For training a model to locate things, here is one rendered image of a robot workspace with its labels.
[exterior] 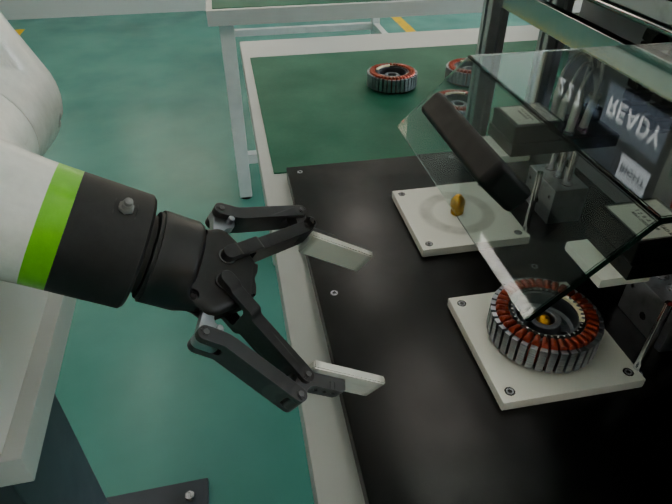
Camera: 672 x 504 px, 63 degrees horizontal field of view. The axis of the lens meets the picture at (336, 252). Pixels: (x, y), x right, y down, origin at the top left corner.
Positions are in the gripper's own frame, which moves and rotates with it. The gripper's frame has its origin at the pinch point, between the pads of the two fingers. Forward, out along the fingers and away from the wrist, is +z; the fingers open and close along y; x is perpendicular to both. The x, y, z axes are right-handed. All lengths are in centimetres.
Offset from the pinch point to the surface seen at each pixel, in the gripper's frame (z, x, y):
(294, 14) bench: 18, -50, -149
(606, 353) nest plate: 25.2, 7.7, 1.4
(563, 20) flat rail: 16.0, 22.3, -32.4
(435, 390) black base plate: 9.8, -1.9, 4.7
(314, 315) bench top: 2.4, -12.7, -7.6
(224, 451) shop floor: 23, -94, -18
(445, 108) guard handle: -6.7, 21.0, -3.1
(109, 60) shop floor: -36, -216, -303
